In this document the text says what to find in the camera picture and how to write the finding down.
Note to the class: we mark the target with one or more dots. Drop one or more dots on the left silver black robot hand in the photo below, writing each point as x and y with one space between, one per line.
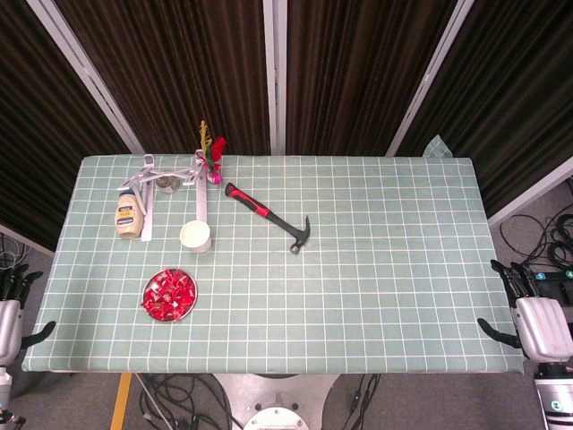
11 327

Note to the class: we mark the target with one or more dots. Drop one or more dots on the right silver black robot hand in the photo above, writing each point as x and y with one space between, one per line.
544 327

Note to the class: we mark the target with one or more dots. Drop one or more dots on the silver robot base column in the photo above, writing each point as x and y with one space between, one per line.
273 403

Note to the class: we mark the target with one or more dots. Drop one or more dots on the bowl of red candies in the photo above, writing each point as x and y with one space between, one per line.
190 308

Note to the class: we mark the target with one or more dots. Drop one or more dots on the white paper cup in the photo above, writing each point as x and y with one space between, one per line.
194 233

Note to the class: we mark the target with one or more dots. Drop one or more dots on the black numbered power strip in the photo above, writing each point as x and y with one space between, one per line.
553 282

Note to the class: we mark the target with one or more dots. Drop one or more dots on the mayonnaise squeeze bottle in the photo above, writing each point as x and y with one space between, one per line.
129 219

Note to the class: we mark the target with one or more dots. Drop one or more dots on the green checked tablecloth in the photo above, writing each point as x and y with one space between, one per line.
358 269

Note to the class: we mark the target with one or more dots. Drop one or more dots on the dark brown curtain panel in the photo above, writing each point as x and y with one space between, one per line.
515 89
179 67
40 134
358 67

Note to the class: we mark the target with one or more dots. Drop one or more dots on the silver folding laptop stand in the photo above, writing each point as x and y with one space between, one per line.
202 201

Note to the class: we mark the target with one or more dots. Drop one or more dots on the red black claw hammer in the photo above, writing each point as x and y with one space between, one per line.
255 205

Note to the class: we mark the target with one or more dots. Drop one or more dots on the red green flower decoration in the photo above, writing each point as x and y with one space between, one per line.
218 148

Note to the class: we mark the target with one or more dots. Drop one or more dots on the white partition frame post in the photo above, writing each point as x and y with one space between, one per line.
430 76
532 192
85 76
274 76
22 239

